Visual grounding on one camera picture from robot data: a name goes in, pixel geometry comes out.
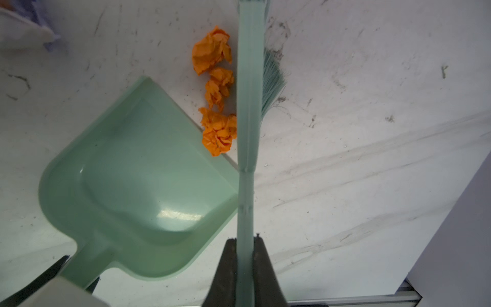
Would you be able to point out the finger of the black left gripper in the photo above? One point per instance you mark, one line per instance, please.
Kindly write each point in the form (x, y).
(23, 294)
(93, 286)

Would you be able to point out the green plastic dustpan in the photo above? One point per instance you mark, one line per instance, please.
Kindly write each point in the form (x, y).
(137, 190)

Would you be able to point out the orange purple scrap centre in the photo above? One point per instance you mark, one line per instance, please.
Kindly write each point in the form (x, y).
(24, 25)

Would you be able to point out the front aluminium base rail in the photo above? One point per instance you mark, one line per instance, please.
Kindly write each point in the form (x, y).
(406, 295)

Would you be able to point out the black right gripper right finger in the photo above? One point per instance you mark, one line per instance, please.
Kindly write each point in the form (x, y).
(267, 290)

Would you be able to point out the green hand brush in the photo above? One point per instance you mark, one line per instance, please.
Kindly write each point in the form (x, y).
(250, 71)

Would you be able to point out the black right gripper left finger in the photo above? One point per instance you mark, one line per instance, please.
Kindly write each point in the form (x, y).
(222, 292)

